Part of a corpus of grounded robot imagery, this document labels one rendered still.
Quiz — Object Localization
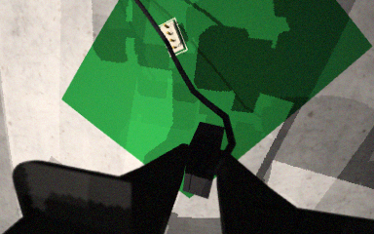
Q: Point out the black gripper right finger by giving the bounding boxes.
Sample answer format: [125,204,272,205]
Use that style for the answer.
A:
[217,155,374,234]

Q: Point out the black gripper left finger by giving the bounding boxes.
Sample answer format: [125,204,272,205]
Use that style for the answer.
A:
[12,143,189,234]

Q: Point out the green circuit board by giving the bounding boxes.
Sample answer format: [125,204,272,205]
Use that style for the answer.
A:
[62,0,373,165]

